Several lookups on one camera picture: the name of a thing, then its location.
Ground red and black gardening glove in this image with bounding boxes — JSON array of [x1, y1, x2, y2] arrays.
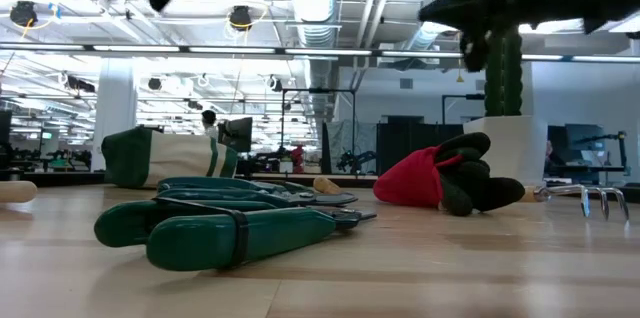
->
[[373, 131, 526, 217]]

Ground cream canvas bag green trim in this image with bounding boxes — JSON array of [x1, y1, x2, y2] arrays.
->
[[101, 126, 239, 189]]

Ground green-handled pruning shears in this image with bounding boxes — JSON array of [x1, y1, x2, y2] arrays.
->
[[93, 196, 378, 273], [156, 176, 359, 208]]

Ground wooden-handled metal hand rake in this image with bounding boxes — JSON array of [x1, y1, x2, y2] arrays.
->
[[519, 183, 630, 222]]

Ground green cactus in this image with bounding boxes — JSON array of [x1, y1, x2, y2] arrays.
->
[[483, 27, 524, 118]]

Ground black partition panel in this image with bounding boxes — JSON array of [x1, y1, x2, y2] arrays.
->
[[376, 115, 465, 177]]

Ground white plant pot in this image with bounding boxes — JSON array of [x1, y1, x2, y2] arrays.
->
[[462, 115, 549, 187]]

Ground person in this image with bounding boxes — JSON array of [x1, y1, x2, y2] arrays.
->
[[200, 109, 220, 139]]

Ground black computer monitor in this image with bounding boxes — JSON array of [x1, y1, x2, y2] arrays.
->
[[564, 123, 607, 165], [218, 116, 254, 153]]

